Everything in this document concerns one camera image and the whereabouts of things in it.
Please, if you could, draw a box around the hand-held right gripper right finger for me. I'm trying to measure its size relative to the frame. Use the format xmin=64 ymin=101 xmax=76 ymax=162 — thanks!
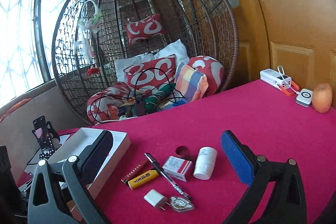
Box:
xmin=220 ymin=130 xmax=307 ymax=224

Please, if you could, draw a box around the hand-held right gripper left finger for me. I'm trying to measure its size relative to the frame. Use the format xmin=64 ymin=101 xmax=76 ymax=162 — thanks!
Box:
xmin=28 ymin=130 xmax=114 ymax=224

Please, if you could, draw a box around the white cardboard tray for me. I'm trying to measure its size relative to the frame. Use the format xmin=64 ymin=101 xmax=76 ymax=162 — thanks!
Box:
xmin=49 ymin=127 xmax=132 ymax=214

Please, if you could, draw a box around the white pill bottle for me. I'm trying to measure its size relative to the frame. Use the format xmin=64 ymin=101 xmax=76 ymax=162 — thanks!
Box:
xmin=193 ymin=147 xmax=218 ymax=180

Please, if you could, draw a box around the red slim lighter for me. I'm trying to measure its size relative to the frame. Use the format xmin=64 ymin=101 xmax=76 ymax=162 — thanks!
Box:
xmin=121 ymin=160 xmax=149 ymax=184

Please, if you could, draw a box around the yellow lighter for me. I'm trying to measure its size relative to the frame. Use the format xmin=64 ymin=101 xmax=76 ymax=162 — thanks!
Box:
xmin=127 ymin=169 xmax=159 ymax=190

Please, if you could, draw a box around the silver flower keychain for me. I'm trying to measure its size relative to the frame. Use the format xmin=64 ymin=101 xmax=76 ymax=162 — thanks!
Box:
xmin=169 ymin=195 xmax=195 ymax=212

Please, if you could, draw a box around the white charger plug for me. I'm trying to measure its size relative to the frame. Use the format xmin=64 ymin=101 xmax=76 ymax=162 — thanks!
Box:
xmin=143 ymin=189 xmax=168 ymax=211

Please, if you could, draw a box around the phone on cat stand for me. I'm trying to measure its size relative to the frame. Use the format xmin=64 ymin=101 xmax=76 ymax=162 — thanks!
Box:
xmin=31 ymin=120 xmax=62 ymax=160

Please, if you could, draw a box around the red white bolster pillow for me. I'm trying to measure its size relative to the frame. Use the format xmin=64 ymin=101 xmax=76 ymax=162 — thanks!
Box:
xmin=188 ymin=55 xmax=225 ymax=97
xmin=87 ymin=81 xmax=132 ymax=123

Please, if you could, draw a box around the red plastic cap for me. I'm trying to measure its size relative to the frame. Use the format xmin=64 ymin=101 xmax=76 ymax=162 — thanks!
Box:
xmin=175 ymin=146 xmax=192 ymax=160

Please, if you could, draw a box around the black smartphone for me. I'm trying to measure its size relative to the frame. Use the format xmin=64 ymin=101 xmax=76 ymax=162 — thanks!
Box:
xmin=33 ymin=115 xmax=49 ymax=153

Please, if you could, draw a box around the black power adapter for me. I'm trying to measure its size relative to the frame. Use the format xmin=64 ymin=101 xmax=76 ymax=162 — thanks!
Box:
xmin=134 ymin=100 xmax=145 ymax=117

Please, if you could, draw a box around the white red medicine box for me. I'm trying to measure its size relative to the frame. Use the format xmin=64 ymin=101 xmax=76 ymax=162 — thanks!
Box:
xmin=162 ymin=156 xmax=193 ymax=182

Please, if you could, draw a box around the black gel pen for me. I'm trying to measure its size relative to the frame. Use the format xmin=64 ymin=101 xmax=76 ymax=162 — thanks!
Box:
xmin=144 ymin=153 xmax=192 ymax=199

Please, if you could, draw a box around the green cloth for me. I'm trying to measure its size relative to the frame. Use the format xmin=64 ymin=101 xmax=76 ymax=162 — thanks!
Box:
xmin=131 ymin=83 xmax=176 ymax=113

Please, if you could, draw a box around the plaid pillow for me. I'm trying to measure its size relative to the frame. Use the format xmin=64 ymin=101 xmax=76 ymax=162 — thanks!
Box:
xmin=175 ymin=62 xmax=209 ymax=102

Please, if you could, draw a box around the white power bank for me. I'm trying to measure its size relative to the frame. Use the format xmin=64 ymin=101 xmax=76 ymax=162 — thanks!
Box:
xmin=260 ymin=69 xmax=292 ymax=89

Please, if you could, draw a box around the square red white cushion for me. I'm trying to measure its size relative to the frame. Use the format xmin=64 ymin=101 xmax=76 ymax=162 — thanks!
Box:
xmin=123 ymin=54 xmax=177 ymax=94

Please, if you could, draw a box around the red apple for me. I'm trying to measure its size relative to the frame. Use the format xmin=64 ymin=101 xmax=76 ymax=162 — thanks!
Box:
xmin=311 ymin=83 xmax=333 ymax=113

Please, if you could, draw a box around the white dreamcatcher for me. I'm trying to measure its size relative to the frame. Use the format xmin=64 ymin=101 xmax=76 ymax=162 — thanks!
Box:
xmin=74 ymin=0 xmax=103 ymax=75

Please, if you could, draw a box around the wicker hanging chair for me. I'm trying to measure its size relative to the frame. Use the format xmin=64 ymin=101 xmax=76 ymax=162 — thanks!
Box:
xmin=52 ymin=0 xmax=240 ymax=126

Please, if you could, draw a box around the window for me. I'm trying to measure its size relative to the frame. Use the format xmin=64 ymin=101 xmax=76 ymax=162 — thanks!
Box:
xmin=0 ymin=0 xmax=90 ymax=109

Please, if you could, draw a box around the small red white pillow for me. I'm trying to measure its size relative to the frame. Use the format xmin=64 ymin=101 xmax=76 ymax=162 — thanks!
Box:
xmin=123 ymin=13 xmax=166 ymax=45

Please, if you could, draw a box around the wooden door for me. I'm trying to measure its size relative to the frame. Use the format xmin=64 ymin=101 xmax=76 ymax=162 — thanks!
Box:
xmin=168 ymin=0 xmax=336 ymax=98

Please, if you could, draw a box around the white square wireless charger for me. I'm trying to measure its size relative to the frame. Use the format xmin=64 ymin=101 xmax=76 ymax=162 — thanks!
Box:
xmin=296 ymin=88 xmax=314 ymax=108

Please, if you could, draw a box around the white charging cable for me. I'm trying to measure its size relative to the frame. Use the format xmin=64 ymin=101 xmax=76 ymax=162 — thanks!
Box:
xmin=278 ymin=65 xmax=302 ymax=95

